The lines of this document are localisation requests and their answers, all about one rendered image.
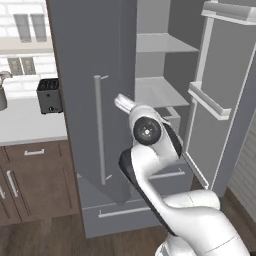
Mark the grey fridge door with handle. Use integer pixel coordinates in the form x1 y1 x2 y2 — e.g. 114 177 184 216
45 0 138 206

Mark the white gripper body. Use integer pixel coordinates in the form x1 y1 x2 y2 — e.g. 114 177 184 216
114 93 137 115

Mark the white fridge door shelf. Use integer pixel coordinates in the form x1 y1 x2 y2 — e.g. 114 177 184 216
201 0 256 26
187 81 232 121

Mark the grey fridge drawer front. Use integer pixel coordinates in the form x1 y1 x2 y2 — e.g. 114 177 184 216
81 197 169 240
77 155 195 208

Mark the grey fridge door handle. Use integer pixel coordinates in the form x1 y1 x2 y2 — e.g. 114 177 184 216
93 74 113 186

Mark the grey fridge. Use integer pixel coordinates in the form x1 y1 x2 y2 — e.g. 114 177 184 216
45 0 256 240

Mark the black toaster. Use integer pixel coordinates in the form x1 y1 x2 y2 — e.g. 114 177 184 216
36 77 64 116

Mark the grey fridge drawer handle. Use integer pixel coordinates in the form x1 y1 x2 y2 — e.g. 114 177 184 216
148 167 186 181
98 206 152 220

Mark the brown cupboard door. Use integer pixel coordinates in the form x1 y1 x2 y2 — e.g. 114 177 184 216
0 166 22 228
0 160 80 222

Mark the glass fridge shelf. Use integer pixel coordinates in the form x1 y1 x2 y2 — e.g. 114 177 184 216
134 76 191 109
136 32 200 54

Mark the grey fridge door with shelves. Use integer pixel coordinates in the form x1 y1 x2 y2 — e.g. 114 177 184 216
182 0 256 199

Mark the brown drawer front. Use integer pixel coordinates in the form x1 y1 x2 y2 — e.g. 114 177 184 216
2 140 69 165

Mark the silver drawer handle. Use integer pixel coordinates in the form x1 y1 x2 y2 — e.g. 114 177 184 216
23 148 46 157

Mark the grey wall outlet plate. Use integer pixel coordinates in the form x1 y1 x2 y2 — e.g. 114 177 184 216
13 13 32 43
30 13 48 43
20 56 37 76
7 57 24 76

